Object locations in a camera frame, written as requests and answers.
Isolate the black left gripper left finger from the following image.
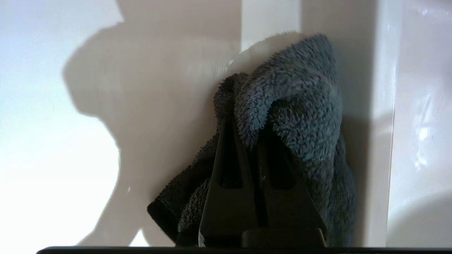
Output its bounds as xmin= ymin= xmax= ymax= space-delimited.
xmin=198 ymin=116 xmax=261 ymax=247

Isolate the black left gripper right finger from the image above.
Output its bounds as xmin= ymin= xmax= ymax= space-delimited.
xmin=252 ymin=131 xmax=328 ymax=232

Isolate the grey green microfiber cloth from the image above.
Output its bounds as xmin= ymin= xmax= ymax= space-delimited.
xmin=147 ymin=33 xmax=357 ymax=247

